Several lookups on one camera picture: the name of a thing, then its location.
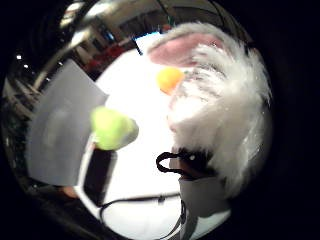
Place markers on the black device with white edge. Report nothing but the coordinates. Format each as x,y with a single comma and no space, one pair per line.
98,174

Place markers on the bright monitor screen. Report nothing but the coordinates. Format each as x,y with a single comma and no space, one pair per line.
146,41

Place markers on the grey cardboard box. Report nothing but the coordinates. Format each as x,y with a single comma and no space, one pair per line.
61,130

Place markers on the orange ball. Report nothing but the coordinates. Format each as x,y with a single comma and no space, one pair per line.
168,79

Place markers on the white fluffy rabbit soft toy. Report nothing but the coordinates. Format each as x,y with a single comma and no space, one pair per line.
220,110

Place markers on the yellow-green round fruit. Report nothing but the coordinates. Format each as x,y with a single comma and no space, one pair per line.
112,128

